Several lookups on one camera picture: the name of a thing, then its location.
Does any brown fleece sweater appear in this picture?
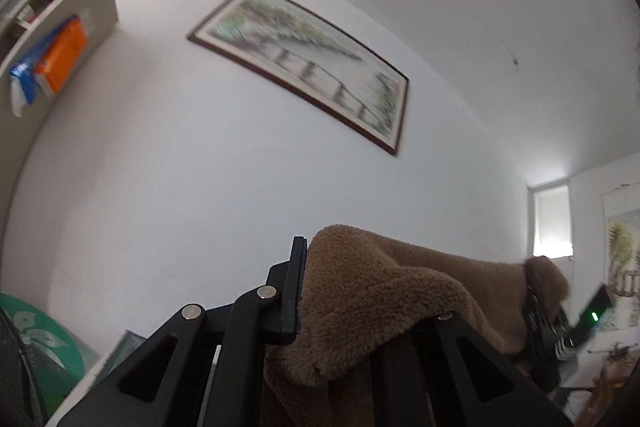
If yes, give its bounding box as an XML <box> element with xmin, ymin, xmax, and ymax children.
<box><xmin>259</xmin><ymin>225</ymin><xmax>570</xmax><ymax>426</ymax></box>

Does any teal table mat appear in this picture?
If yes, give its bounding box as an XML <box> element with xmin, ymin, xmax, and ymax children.
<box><xmin>93</xmin><ymin>329</ymin><xmax>146</xmax><ymax>386</ymax></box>

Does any hanging scroll painting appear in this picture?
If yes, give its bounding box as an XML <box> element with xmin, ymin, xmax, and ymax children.
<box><xmin>603</xmin><ymin>183</ymin><xmax>640</xmax><ymax>331</ymax></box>

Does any framed landscape painting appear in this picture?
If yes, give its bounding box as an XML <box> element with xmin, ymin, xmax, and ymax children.
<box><xmin>188</xmin><ymin>0</ymin><xmax>410</xmax><ymax>156</ymax></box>

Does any blue white box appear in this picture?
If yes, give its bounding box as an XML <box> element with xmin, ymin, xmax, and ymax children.
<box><xmin>9</xmin><ymin>15</ymin><xmax>77</xmax><ymax>118</ymax></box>

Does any orange box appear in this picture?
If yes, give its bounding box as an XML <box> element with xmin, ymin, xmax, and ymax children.
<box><xmin>35</xmin><ymin>16</ymin><xmax>88</xmax><ymax>96</ymax></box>

